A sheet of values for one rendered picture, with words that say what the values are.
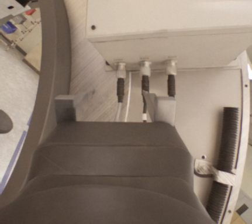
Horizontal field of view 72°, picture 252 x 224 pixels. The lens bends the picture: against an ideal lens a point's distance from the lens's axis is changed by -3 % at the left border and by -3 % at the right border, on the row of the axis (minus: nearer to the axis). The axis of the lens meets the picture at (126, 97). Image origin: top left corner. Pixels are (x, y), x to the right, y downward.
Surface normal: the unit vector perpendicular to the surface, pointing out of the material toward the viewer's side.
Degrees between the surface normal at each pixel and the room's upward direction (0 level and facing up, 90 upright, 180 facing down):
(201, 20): 90
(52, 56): 90
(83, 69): 90
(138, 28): 90
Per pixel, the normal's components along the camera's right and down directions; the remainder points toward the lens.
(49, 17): -0.18, -0.14
